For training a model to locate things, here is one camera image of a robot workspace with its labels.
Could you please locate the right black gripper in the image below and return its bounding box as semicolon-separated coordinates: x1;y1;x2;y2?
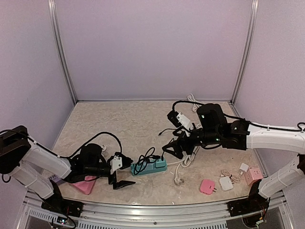
163;128;221;159

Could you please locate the black usb cable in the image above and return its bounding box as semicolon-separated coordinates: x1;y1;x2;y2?
157;128;178;160
133;146;161;176

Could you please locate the teal power strip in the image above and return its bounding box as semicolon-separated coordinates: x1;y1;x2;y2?
131;160;167;176

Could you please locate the pink white usb cable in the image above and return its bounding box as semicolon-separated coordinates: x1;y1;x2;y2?
220;168;244;184

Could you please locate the white square charger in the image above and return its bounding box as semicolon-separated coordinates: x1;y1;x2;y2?
219;177;234;191

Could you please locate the purple power strip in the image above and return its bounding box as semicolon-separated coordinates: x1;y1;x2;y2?
48;175;65;186

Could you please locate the small white charger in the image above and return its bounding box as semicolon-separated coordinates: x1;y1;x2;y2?
239;163;249;177

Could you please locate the pink cube socket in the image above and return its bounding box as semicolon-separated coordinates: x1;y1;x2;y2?
244;167;263;186

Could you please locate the teal charger plug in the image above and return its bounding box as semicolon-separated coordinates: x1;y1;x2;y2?
154;158;167;169

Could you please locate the light blue charger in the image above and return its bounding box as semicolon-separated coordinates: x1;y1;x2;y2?
143;160;156;167

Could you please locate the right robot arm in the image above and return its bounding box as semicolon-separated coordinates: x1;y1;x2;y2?
162;103;305;212

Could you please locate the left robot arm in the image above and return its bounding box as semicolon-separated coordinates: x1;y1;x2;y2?
0;125;135;212

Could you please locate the white round plug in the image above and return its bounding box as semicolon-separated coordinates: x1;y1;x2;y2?
101;145;107;153

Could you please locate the pink square plug adapter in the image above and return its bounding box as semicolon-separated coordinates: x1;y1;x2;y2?
199;179;216;195

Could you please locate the pink triangular power strip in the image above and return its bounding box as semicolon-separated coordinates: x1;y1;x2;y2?
71;176;96;195

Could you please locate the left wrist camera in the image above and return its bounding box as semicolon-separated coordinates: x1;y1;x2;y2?
109;152;123;173

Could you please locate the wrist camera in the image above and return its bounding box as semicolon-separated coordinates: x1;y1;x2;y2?
109;152;123;173
167;110;194;131

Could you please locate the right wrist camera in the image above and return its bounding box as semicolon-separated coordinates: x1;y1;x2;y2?
167;110;194;131

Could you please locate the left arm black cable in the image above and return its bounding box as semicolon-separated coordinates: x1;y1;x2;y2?
0;130;122;159

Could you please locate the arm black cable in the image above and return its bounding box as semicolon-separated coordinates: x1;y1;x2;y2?
0;130;122;159
171;100;305;132

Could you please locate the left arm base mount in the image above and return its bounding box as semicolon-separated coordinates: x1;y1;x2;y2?
41;198;83;217

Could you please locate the aluminium front rail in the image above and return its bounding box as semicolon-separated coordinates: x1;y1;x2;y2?
22;188;286;229

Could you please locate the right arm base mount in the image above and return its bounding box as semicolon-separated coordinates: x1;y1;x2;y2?
227;195;269;217

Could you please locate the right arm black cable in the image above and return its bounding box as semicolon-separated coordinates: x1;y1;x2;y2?
171;100;305;132

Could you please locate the right aluminium corner post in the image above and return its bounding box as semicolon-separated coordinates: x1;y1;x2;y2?
230;0;259;106

